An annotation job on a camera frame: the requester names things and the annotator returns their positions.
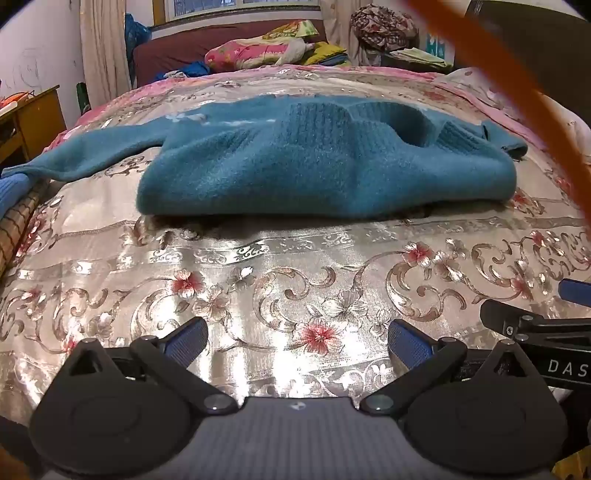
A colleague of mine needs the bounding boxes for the teal knit sweater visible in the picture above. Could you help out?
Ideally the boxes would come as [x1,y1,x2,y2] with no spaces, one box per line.
[1,95,528,219]

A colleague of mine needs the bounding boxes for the blue clothes pile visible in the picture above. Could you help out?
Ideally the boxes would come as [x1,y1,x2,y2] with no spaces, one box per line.
[154,61,211,81]

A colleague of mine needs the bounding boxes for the floral satin bedspread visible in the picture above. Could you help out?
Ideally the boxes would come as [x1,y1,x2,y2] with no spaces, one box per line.
[1,67,590,423]

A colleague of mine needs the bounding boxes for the white patterned pillow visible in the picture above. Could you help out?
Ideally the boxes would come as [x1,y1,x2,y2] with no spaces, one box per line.
[443,66,591,153]

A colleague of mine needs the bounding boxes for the dark wooden headboard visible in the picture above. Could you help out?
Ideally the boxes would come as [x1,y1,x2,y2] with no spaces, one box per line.
[466,1,591,122]

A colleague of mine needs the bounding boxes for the wooden desk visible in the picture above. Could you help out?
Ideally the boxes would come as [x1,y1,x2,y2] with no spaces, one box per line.
[1,85,66,168]

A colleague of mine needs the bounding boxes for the yellow blue carton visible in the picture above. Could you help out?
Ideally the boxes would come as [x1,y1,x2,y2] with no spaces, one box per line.
[425,33,446,60]

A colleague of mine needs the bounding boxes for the light green folded cloth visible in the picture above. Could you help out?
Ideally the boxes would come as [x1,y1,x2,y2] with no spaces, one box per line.
[390,48,453,73]

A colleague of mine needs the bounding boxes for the maroon sofa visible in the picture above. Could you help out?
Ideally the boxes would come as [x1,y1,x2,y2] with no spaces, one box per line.
[133,19,327,87]

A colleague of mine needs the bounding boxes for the yellow green folded cloths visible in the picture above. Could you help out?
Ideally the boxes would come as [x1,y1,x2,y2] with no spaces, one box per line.
[300,41,348,65]

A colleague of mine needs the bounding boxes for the dark floral bundle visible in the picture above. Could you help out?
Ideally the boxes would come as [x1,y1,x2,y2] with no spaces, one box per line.
[351,4,420,53]

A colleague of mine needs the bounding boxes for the blue bag behind curtain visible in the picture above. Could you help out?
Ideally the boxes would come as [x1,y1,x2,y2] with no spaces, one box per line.
[124,13,152,70]

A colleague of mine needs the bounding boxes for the beige curtain left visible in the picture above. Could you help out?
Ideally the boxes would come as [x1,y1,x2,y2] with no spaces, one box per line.
[80,0,131,108]

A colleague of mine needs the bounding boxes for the beige curtain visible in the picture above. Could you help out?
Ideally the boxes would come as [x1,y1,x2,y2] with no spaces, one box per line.
[318,0,368,66]
[80,0,131,108]

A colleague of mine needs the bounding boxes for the window with bars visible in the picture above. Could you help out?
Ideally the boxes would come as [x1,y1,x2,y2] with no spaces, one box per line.
[164,0,320,20]

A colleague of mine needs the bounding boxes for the beige curtain right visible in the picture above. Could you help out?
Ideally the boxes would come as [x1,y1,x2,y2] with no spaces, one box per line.
[318,0,368,66]

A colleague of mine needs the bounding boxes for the orange strap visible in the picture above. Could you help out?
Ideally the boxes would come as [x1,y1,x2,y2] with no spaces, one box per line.
[406,0,591,218]

